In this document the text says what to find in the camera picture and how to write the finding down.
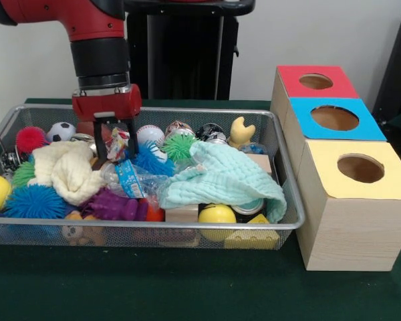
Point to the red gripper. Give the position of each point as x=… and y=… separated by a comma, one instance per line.
x=110, y=103

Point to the pale patterned fabric scrunchie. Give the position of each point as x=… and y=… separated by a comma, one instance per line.
x=117, y=143

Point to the small blue spiky ball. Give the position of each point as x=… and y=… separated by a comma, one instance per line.
x=152, y=162

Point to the mint green cloth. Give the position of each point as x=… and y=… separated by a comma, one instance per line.
x=227, y=180

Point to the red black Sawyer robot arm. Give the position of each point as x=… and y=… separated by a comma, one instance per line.
x=97, y=53

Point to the wooden box with three holes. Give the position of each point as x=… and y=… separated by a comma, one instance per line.
x=354, y=234

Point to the crushed clear plastic bottle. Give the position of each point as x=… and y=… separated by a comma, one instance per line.
x=133, y=182

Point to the black and white soccer ball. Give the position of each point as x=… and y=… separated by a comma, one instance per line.
x=61, y=131

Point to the cream white cloth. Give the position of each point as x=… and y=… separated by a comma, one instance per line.
x=67, y=170

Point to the purple knobbly rubber toy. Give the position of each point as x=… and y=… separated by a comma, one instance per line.
x=113, y=205

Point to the pink spiky ball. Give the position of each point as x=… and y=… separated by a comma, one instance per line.
x=28, y=138

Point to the large blue spiky ball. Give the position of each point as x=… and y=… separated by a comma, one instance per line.
x=33, y=202

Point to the yellow smiley face ball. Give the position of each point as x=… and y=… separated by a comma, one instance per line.
x=217, y=215

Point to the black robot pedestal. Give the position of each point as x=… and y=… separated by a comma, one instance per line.
x=187, y=60

